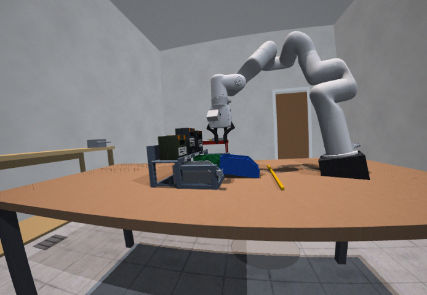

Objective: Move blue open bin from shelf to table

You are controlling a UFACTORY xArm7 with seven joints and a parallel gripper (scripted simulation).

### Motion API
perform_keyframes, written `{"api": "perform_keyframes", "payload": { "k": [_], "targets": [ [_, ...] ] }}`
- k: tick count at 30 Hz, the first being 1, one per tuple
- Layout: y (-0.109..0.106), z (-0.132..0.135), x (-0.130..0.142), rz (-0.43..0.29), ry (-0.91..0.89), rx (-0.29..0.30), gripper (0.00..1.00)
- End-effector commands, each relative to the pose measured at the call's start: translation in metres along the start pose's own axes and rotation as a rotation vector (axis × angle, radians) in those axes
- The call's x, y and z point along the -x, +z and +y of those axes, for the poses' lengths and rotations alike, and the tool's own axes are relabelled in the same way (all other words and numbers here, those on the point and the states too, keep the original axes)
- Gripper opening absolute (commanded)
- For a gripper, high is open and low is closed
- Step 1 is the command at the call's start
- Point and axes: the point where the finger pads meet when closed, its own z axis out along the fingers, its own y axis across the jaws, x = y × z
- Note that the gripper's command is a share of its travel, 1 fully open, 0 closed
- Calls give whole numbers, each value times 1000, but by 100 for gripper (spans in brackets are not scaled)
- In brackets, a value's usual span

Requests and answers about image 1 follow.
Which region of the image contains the dark grey case with orange latches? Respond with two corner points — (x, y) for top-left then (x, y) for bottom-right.
(175, 128), (196, 155)
(195, 130), (203, 152)

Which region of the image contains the green open bin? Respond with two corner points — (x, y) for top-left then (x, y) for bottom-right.
(193, 154), (221, 168)

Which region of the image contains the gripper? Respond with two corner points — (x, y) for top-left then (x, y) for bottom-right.
(207, 103), (235, 144)

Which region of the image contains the yellow bar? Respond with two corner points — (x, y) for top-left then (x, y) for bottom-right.
(267, 165), (284, 191)

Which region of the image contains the grey metal shelf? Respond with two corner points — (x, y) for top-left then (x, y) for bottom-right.
(146, 145), (226, 190)

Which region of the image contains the olive green case with orange latches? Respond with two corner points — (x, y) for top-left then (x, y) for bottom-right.
(158, 135), (188, 160)

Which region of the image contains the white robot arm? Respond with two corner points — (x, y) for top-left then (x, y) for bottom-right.
(211, 31), (361, 159)

